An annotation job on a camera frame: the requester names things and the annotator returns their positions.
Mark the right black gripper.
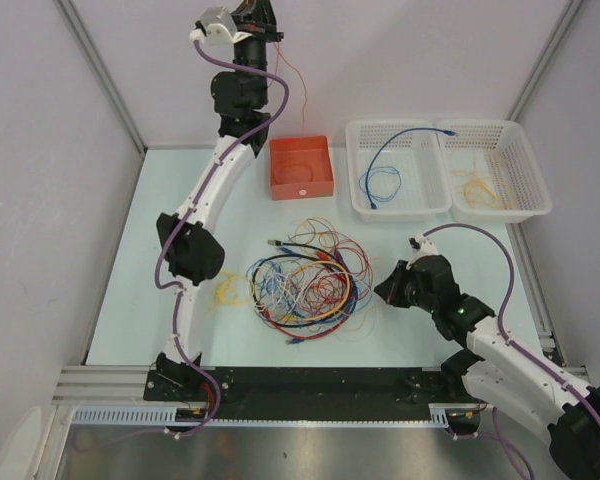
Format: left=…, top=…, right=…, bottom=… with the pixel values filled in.
left=373, top=260, right=437, bottom=313

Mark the thin tan wire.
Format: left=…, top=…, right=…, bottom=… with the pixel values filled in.
left=449, top=149, right=524, bottom=210

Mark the thin orange wire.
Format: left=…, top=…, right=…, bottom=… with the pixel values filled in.
left=274, top=157, right=317, bottom=186

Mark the thick blue ethernet cable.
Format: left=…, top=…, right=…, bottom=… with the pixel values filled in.
left=358, top=128, right=459, bottom=210

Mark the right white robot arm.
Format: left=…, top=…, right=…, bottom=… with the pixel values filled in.
left=374, top=255, right=600, bottom=479

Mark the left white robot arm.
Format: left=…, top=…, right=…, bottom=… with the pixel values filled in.
left=154, top=1, right=285, bottom=400

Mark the left white plastic basket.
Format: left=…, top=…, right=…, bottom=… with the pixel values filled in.
left=345, top=119, right=454, bottom=223

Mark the white plastic basket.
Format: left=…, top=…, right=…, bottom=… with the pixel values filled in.
left=345, top=119, right=454, bottom=223
left=437, top=119, right=553, bottom=224

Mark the right white plastic basket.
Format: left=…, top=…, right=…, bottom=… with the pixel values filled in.
left=437, top=119, right=553, bottom=224

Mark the orange square box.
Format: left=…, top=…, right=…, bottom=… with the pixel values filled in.
left=269, top=135, right=335, bottom=201

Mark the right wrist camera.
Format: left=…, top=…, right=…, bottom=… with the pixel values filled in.
left=409, top=234, right=439, bottom=263

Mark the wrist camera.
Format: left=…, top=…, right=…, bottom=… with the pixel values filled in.
left=189, top=7, right=252, bottom=45
left=409, top=234, right=439, bottom=263

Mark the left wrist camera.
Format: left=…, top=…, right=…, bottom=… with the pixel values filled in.
left=189, top=7, right=252, bottom=45

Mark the thick yellow cable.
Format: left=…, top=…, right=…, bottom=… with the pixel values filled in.
left=279, top=259, right=354, bottom=322

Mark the thick red cable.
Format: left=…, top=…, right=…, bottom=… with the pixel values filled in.
left=262, top=249, right=356, bottom=342

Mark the thick black cable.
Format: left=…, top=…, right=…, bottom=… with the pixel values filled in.
left=252, top=239, right=354, bottom=329

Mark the white slotted cable duct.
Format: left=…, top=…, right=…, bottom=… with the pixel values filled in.
left=72, top=406, right=449, bottom=429

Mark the thin white wire bundle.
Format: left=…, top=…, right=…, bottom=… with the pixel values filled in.
left=254, top=264, right=311, bottom=316

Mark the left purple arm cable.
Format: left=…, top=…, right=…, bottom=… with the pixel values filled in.
left=153, top=39, right=289, bottom=441

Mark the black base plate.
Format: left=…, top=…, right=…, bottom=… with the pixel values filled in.
left=143, top=354, right=477, bottom=422

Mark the aluminium frame rail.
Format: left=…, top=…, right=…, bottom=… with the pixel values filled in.
left=52, top=365, right=150, bottom=406

